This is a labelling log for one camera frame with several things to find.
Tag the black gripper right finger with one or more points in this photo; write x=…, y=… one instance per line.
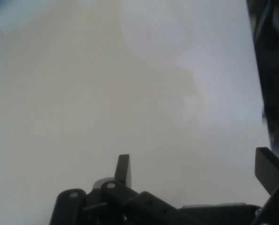
x=270, y=168

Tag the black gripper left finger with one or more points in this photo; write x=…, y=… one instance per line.
x=124, y=168

